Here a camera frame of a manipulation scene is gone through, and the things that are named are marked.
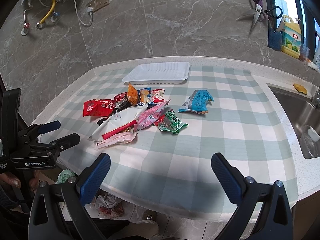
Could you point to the pink snack bar packet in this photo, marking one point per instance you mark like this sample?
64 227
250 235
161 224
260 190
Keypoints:
150 116

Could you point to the pale pink snack packet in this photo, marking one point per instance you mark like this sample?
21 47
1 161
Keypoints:
120 138

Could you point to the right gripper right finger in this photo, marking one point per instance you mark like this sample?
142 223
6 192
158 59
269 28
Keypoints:
230 178

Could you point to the crumpled cloth on floor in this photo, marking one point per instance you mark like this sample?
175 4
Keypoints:
108 205

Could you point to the white long snack packet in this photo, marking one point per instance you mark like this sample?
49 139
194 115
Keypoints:
117 123

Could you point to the orange snack packet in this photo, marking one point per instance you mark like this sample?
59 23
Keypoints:
132 95

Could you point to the red white fruit packet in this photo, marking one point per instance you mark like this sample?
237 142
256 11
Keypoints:
158 95

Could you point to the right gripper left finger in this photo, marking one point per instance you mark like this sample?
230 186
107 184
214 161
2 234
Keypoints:
92 177

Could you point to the gold wall socket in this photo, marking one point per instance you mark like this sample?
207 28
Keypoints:
95 5

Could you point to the yellow sponge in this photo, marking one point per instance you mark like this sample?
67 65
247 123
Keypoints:
300 88

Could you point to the person's shoe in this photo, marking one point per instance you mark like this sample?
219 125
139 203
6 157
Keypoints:
147 227

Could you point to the blue chip snack packet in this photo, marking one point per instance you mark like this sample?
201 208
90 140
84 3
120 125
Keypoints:
145 95

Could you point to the green white checkered tablecloth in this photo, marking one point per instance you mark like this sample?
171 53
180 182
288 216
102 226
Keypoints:
172 174

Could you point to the stainless steel sink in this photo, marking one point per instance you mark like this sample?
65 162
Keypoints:
298 109

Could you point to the glass bowl in sink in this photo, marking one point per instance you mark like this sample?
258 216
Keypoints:
309 142

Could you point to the kitchen scissors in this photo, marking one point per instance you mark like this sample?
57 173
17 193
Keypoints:
262 15

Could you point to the light blue snack packet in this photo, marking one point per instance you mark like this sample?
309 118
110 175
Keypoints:
197 102

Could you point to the black snack packet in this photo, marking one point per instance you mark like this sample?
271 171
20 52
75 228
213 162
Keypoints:
121 104

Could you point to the person's left hand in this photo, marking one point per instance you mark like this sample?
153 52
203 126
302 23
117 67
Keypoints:
12 180

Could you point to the yellow dish soap bottle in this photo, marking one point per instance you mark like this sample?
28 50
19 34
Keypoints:
291 36

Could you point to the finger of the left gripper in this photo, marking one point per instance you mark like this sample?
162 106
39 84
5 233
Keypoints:
49 127
66 142

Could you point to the white plastic tray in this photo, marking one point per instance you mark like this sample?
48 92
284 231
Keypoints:
158 73

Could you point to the large red snack packet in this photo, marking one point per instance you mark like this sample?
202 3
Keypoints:
98 107

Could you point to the green snack packet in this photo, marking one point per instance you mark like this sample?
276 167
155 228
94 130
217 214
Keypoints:
169 122

